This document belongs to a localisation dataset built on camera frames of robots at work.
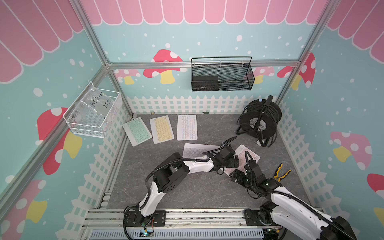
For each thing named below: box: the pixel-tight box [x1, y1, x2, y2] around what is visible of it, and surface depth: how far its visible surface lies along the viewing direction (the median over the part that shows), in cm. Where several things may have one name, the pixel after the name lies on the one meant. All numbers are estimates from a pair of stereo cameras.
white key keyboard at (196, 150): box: [182, 143, 221, 159], surface depth 101 cm
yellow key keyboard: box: [149, 115, 175, 145], surface depth 112 cm
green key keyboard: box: [122, 117, 153, 147], surface depth 111 cm
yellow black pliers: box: [273, 163, 292, 182], surface depth 90 cm
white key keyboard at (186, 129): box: [176, 114, 198, 141], surface depth 112 cm
